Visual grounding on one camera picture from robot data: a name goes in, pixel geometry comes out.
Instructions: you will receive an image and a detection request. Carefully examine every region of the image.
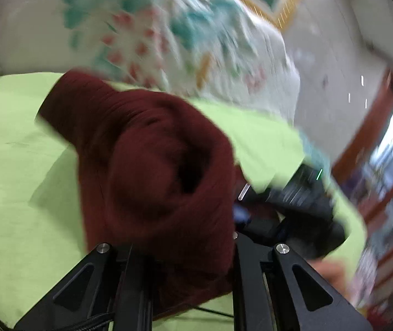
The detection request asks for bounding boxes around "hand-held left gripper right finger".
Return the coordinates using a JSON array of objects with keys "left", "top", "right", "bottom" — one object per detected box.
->
[{"left": 233, "top": 232, "right": 373, "bottom": 331}]

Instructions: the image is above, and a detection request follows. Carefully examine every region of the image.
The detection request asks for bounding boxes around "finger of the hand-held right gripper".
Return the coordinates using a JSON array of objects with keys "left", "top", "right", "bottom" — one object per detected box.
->
[{"left": 233, "top": 188, "right": 280, "bottom": 236}]

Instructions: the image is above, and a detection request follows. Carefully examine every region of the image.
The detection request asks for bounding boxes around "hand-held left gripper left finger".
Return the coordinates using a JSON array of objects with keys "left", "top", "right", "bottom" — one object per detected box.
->
[{"left": 13, "top": 243, "right": 154, "bottom": 331}]

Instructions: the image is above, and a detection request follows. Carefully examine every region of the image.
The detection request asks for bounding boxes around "dark red knit sweater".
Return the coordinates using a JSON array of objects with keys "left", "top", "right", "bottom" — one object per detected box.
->
[{"left": 36, "top": 69, "right": 249, "bottom": 321}]

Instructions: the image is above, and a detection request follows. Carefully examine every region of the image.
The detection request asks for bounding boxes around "wooden framed window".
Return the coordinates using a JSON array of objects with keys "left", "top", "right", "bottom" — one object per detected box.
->
[{"left": 332, "top": 69, "right": 393, "bottom": 318}]

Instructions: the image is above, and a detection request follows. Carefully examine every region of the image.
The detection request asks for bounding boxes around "light green bed sheet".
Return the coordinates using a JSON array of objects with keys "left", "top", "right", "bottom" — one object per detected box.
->
[{"left": 0, "top": 72, "right": 367, "bottom": 330}]

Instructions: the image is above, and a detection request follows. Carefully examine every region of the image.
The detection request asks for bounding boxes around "white floral quilt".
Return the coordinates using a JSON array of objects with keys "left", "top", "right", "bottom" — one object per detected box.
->
[{"left": 0, "top": 0, "right": 302, "bottom": 125}]

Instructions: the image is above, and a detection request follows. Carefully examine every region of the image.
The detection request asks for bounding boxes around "black braided cable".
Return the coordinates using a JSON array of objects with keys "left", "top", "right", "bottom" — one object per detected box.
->
[{"left": 64, "top": 313, "right": 115, "bottom": 331}]

